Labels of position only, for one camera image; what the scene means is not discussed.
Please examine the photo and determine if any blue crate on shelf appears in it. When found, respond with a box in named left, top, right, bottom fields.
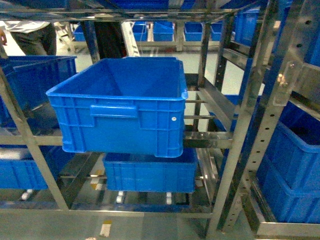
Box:
left=46, top=57, right=188, bottom=158

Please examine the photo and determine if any steel shelf rack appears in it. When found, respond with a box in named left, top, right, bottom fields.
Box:
left=0, top=0, right=320, bottom=240

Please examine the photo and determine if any blue crate left shelf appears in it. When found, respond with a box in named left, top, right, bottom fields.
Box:
left=0, top=55, right=77, bottom=129

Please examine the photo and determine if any blue crate shelf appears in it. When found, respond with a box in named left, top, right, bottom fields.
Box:
left=256, top=102, right=320, bottom=224
left=0, top=55, right=77, bottom=129

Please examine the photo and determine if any blue crate right shelf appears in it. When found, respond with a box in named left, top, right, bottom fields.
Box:
left=256, top=102, right=320, bottom=224

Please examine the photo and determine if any blue crate below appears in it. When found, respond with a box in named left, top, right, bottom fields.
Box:
left=102, top=148, right=198, bottom=193

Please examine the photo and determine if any person in dark trousers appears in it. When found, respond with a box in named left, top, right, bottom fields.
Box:
left=3, top=21, right=57, bottom=56

